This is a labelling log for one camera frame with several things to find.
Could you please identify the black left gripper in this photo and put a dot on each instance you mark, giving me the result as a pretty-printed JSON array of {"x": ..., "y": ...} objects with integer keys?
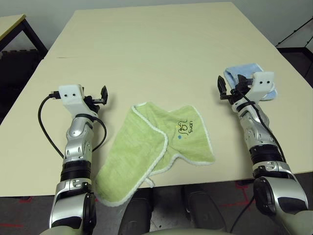
[{"x": 94, "y": 104}]

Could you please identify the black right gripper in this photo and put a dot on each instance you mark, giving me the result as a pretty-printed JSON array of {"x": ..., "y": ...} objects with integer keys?
[{"x": 237, "y": 94}]

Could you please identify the green towel with white trim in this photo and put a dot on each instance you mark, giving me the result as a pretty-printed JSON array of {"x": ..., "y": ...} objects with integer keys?
[{"x": 137, "y": 151}]

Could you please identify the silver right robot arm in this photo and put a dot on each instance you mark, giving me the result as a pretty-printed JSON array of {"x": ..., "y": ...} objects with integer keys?
[{"x": 249, "y": 132}]

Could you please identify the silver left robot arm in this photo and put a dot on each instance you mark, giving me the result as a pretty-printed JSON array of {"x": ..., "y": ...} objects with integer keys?
[{"x": 78, "y": 137}]

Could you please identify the folded light blue towel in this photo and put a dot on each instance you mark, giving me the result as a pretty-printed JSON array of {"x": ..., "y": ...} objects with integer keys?
[{"x": 234, "y": 71}]

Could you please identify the black platform box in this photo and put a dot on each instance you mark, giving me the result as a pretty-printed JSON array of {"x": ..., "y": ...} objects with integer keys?
[{"x": 300, "y": 63}]

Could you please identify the black tripod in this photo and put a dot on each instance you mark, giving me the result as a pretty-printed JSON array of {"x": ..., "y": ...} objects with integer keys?
[{"x": 296, "y": 29}]

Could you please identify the black foam floor mat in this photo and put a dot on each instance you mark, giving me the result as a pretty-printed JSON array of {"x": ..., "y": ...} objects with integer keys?
[{"x": 17, "y": 73}]

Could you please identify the dark grey left robot leg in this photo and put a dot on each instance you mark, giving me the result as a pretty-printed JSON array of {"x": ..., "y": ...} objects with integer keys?
[{"x": 139, "y": 210}]

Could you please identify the dark grey robot leg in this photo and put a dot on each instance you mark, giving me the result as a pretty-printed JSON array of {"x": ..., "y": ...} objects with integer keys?
[
  {"x": 139, "y": 210},
  {"x": 205, "y": 210}
]

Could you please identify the dark grey right robot leg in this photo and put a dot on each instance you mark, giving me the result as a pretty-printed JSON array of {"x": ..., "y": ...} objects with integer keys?
[{"x": 205, "y": 210}]

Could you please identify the beige robot torso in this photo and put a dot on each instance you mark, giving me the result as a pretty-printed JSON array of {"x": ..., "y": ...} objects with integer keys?
[{"x": 183, "y": 232}]

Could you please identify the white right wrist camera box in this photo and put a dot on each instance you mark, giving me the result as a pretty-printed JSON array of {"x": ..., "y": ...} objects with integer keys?
[{"x": 262, "y": 84}]

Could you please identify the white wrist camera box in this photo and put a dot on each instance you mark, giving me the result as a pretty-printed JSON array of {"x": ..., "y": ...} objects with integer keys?
[
  {"x": 262, "y": 84},
  {"x": 69, "y": 94}
]

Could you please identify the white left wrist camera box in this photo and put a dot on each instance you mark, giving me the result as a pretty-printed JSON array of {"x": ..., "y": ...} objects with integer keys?
[{"x": 69, "y": 94}]

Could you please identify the side table with black frame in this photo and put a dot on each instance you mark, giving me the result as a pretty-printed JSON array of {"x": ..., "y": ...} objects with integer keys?
[{"x": 12, "y": 24}]

